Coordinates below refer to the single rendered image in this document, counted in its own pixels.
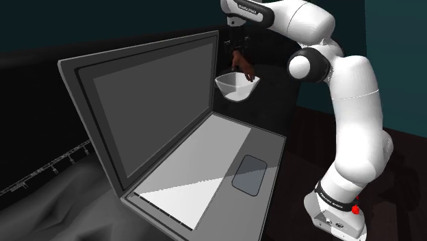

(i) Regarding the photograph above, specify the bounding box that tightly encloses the brown curved object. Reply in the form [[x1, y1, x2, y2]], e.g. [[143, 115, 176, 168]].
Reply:
[[231, 49, 257, 83]]

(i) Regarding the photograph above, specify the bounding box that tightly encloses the white bowl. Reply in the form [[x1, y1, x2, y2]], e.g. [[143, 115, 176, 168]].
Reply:
[[214, 71, 261, 103]]

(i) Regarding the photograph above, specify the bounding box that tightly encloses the grey open laptop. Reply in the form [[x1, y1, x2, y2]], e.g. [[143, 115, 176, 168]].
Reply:
[[57, 29, 287, 241]]

